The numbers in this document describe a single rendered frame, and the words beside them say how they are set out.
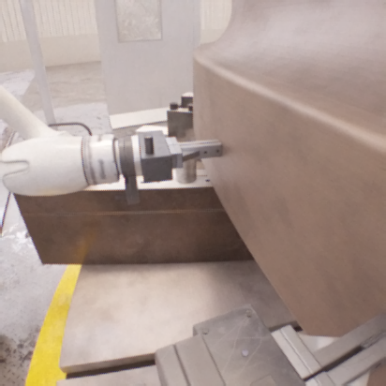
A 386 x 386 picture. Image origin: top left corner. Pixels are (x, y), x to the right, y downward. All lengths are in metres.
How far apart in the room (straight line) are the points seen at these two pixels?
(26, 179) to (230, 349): 0.41
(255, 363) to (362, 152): 0.18
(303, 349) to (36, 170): 0.44
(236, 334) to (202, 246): 0.96
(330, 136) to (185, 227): 0.87
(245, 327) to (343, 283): 0.12
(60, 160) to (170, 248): 0.77
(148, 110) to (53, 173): 3.63
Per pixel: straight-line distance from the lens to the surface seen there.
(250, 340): 0.22
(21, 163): 0.52
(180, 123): 1.97
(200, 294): 1.11
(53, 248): 1.28
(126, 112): 4.02
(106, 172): 0.49
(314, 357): 0.23
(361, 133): 0.26
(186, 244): 1.15
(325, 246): 0.31
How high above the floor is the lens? 1.19
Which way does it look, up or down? 32 degrees down
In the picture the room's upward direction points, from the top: 1 degrees counter-clockwise
